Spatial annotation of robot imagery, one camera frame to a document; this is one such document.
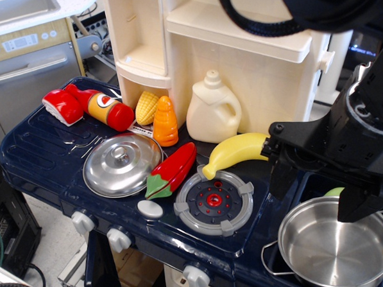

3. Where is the grey oval stove button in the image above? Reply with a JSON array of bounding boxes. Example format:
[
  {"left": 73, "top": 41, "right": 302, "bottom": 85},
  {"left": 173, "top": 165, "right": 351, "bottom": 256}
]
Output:
[{"left": 137, "top": 200, "right": 164, "bottom": 219}]

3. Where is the grey stove knob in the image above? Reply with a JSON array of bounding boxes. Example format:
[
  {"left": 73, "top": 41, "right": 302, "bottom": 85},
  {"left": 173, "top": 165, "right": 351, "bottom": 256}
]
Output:
[
  {"left": 183, "top": 265, "right": 210, "bottom": 287},
  {"left": 106, "top": 228, "right": 132, "bottom": 253},
  {"left": 71, "top": 211, "right": 95, "bottom": 235}
]

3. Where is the yellow toy banana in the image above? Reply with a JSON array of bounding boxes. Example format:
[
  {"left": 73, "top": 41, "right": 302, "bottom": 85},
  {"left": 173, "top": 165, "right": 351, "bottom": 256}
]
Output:
[{"left": 202, "top": 132, "right": 268, "bottom": 180}]

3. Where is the right grey stove knob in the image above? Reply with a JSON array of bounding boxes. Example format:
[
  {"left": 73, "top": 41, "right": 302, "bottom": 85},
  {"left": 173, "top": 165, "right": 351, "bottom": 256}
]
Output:
[{"left": 183, "top": 265, "right": 210, "bottom": 287}]

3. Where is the stainless steel pot lid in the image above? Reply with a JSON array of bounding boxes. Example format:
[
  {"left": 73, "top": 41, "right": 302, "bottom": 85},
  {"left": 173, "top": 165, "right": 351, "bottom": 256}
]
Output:
[{"left": 83, "top": 132, "right": 164, "bottom": 198}]

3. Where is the red toy meat piece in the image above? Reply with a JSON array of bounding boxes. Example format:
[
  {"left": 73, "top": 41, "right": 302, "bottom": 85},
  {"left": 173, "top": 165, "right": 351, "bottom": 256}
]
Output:
[{"left": 42, "top": 89, "right": 84, "bottom": 127}]

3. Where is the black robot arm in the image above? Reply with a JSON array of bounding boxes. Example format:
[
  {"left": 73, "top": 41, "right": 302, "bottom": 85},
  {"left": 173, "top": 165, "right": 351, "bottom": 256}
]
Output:
[{"left": 262, "top": 0, "right": 383, "bottom": 223}]

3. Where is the black corrugated cable hose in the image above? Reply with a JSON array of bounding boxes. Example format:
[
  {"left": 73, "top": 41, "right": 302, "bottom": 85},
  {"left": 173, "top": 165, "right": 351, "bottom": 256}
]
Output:
[{"left": 216, "top": 0, "right": 306, "bottom": 41}]

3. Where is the yellow toy corn cob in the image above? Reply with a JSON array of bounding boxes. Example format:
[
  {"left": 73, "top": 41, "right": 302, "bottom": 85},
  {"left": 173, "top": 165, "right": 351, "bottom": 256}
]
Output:
[{"left": 135, "top": 91, "right": 159, "bottom": 126}]

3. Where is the grey toy stove burner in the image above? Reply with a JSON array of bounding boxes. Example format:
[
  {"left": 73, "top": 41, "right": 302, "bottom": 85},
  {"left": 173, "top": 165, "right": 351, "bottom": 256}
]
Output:
[{"left": 173, "top": 166, "right": 254, "bottom": 237}]

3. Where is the green toy vegetable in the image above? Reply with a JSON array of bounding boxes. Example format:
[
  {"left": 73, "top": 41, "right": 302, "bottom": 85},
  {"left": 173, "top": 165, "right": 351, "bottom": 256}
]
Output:
[{"left": 325, "top": 187, "right": 344, "bottom": 197}]

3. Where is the cream toy detergent jug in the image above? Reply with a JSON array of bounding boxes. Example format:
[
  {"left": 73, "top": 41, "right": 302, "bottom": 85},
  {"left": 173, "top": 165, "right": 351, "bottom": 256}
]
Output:
[{"left": 186, "top": 69, "right": 242, "bottom": 144}]

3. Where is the navy toy kitchen counter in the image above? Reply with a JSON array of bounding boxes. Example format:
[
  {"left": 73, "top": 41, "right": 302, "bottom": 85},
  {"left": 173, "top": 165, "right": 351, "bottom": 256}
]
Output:
[{"left": 0, "top": 77, "right": 345, "bottom": 287}]

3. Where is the middle grey stove knob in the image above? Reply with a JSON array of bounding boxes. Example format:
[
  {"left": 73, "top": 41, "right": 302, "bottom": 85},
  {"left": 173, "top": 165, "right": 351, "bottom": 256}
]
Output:
[{"left": 106, "top": 228, "right": 132, "bottom": 253}]

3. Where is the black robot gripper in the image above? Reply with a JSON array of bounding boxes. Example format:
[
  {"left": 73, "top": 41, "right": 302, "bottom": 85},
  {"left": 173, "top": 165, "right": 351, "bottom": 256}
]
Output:
[{"left": 257, "top": 80, "right": 383, "bottom": 228}]

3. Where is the red toy chili pepper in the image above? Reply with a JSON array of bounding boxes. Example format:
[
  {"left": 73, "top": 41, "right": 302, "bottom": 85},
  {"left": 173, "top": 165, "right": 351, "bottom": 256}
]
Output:
[{"left": 145, "top": 142, "right": 197, "bottom": 200}]

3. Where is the black equipment case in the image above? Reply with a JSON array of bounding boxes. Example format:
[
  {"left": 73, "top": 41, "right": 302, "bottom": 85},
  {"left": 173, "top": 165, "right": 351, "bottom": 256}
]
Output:
[{"left": 0, "top": 165, "right": 41, "bottom": 279}]

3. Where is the black floor cable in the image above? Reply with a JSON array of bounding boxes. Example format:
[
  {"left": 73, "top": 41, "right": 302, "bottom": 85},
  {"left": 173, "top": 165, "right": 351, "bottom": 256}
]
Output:
[{"left": 26, "top": 262, "right": 47, "bottom": 287}]

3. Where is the cream toy kitchen cabinet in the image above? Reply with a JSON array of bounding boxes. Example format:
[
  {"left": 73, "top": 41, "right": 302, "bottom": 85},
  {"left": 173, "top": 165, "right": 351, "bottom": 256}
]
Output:
[{"left": 103, "top": 0, "right": 352, "bottom": 133}]

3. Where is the orange toy carrot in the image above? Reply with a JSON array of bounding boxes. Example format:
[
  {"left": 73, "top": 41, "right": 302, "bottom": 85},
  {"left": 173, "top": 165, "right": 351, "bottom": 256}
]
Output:
[{"left": 153, "top": 96, "right": 178, "bottom": 147}]

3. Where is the red toy ketchup bottle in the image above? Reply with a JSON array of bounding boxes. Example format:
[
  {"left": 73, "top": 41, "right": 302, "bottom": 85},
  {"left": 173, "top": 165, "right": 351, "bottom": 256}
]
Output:
[{"left": 65, "top": 84, "right": 135, "bottom": 132}]

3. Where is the toy dishwasher unit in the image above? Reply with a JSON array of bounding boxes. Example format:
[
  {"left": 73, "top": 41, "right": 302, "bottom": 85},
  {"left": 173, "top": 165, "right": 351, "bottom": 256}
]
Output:
[{"left": 0, "top": 0, "right": 101, "bottom": 142}]

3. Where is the left grey stove knob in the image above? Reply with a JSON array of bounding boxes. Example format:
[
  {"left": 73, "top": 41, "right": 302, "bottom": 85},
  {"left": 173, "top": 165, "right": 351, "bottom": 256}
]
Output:
[{"left": 71, "top": 211, "right": 95, "bottom": 235}]

